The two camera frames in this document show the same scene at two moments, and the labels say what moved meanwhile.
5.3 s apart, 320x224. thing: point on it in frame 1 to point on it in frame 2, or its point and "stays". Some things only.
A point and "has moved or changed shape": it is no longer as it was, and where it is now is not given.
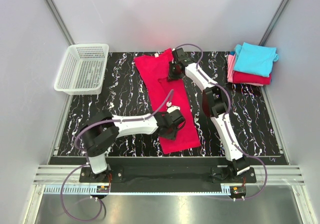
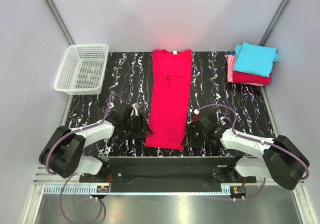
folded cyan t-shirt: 255,59 stays
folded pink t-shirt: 230,63 stays
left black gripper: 172,136 to 141,128
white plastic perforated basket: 83,70 stays
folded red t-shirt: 244,77 stays
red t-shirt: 165,92 has moved or changed shape
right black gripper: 170,77 to 186,142
